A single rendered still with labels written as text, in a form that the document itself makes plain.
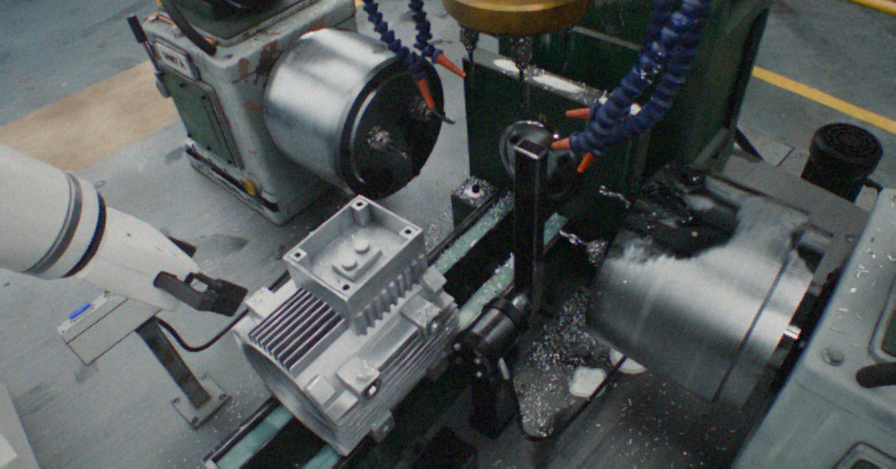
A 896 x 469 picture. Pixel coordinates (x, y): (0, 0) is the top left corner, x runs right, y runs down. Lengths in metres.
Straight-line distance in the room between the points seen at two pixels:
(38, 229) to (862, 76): 3.35
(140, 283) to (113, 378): 0.61
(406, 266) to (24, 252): 0.37
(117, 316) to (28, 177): 0.37
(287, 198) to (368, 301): 0.58
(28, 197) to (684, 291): 0.58
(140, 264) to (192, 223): 0.79
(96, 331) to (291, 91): 0.44
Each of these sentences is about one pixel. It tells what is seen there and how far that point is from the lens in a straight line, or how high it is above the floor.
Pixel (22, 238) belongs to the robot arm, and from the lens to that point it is 0.50.
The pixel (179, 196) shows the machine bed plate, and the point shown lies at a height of 0.80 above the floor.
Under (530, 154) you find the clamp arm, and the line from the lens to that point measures 0.60.
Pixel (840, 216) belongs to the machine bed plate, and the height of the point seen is 0.80.
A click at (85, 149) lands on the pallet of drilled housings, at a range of 3.02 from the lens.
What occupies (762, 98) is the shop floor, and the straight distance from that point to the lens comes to 3.10.
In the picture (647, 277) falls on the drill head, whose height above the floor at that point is 1.12.
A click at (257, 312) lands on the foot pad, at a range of 0.74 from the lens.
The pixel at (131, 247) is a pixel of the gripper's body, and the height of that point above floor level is 1.30.
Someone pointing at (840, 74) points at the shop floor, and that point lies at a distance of 3.44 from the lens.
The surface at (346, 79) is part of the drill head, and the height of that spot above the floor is 1.15.
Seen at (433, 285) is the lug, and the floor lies 1.08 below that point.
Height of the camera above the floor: 1.63
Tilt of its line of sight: 45 degrees down
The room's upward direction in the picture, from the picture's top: 6 degrees counter-clockwise
